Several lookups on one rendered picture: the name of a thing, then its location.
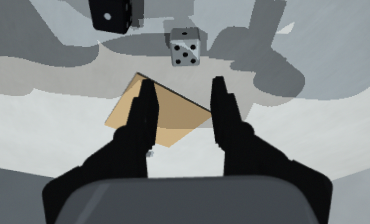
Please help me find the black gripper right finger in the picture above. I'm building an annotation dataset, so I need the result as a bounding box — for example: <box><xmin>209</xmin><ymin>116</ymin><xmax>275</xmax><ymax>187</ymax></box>
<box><xmin>210</xmin><ymin>76</ymin><xmax>333</xmax><ymax>224</ymax></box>

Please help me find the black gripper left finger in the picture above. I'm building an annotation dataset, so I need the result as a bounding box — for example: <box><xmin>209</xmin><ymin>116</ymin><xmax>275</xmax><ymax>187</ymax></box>
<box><xmin>42</xmin><ymin>79</ymin><xmax>159</xmax><ymax>224</ymax></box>

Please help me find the tan flat mat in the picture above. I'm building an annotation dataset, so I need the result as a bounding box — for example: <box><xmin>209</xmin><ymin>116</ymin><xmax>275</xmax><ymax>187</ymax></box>
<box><xmin>104</xmin><ymin>73</ymin><xmax>212</xmax><ymax>148</ymax></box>

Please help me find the grey die with black pips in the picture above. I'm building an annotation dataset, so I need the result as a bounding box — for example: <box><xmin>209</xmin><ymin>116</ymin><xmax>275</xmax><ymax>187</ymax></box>
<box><xmin>169</xmin><ymin>28</ymin><xmax>200</xmax><ymax>67</ymax></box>

